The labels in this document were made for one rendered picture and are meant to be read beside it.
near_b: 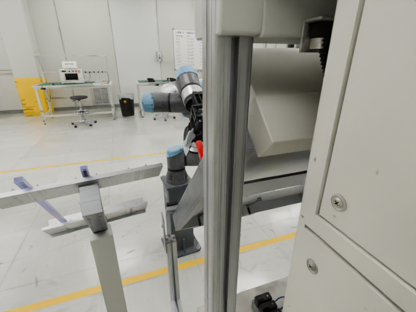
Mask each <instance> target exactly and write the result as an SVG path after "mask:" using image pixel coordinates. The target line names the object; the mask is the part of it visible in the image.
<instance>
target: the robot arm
mask: <svg viewBox="0 0 416 312"><path fill-rule="evenodd" d="M142 108H143V110H144V111H145V112H149V113H182V115H183V116H184V117H187V118H189V124H188V126H186V127H185V129H184V134H183V145H174V146H171V147H169V148H168V149H167V155H166V157H167V174H166V177H165V181H166V182H167V183H168V184H171V185H180V184H184V183H186V182H187V181H188V174H187V172H186V169H185V166H198V165H199V163H200V161H201V160H200V158H199V154H198V151H197V147H196V141H202V144H203V109H202V80H199V79H198V77H197V73H196V72H195V70H194V68H193V67H191V66H181V67H180V68H179V69H178V70H177V71H176V81H173V82H169V83H167V84H165V85H163V86H162V88H161V89H160V90H159V91H157V92H155V93H151V92H149V93H144V94H143V95H142Z"/></svg>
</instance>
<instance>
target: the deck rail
mask: <svg viewBox="0 0 416 312"><path fill-rule="evenodd" d="M253 151H254V149H253V146H252V143H251V140H250V138H249V135H248V133H247V142H246V159H247V158H248V157H249V156H250V155H251V153H252V152H253ZM203 205H204V183H203V157H202V159H201V161H200V163H199V165H198V167H197V169H196V171H195V172H194V174H193V177H192V178H191V181H190V182H189V184H188V187H187V188H186V191H185V192H184V194H183V196H182V198H181V200H180V202H179V204H178V206H177V208H176V210H175V212H174V214H173V221H174V226H175V231H178V230H181V229H182V228H183V227H184V226H185V225H186V224H187V222H188V221H189V220H190V219H191V218H192V217H193V216H194V215H195V213H196V212H197V211H198V210H199V209H200V208H201V207H202V206H203Z"/></svg>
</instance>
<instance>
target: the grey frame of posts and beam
mask: <svg viewBox="0 0 416 312"><path fill-rule="evenodd" d="M336 6H337V0H209V312H235V311H236V293H237V283H238V264H239V254H240V236H241V218H242V207H243V189H244V179H245V160H246V142H247V132H248V114H249V95H250V85H251V67H252V57H253V43H268V44H294V45H299V44H300V39H301V31H302V25H303V20H305V19H310V18H313V17H319V16H331V17H335V13H336ZM194 9H195V37H196V40H197V41H202V109H203V183H204V312H207V0H194ZM170 236H171V237H168V236H166V242H167V253H166V256H167V269H168V283H169V291H170V304H171V301H173V300H175V301H177V299H179V298H180V285H179V275H178V256H177V246H176V238H175V235H170ZM171 312H173V310H172V307H171Z"/></svg>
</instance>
